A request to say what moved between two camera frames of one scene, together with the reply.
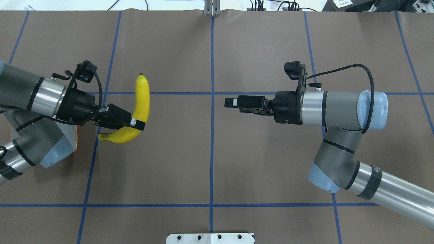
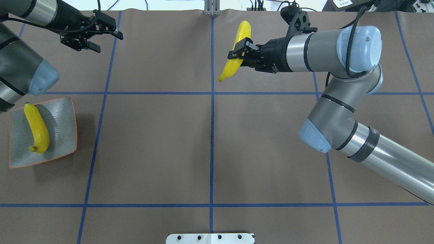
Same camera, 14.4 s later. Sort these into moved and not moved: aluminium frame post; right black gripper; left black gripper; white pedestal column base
Moved: right black gripper; left black gripper
Not moved: white pedestal column base; aluminium frame post
